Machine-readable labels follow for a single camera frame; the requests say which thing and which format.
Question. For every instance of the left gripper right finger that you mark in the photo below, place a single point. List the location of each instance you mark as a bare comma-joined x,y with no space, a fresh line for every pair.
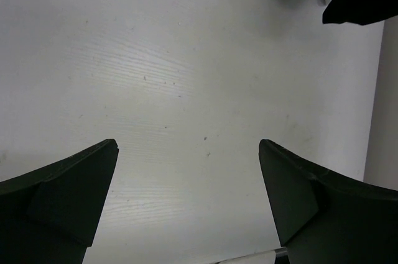
322,216

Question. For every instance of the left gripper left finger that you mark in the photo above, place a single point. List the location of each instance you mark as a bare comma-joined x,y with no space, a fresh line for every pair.
51,214

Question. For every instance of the white and metal clothes rack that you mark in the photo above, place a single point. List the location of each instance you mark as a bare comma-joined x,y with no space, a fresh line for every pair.
278,256

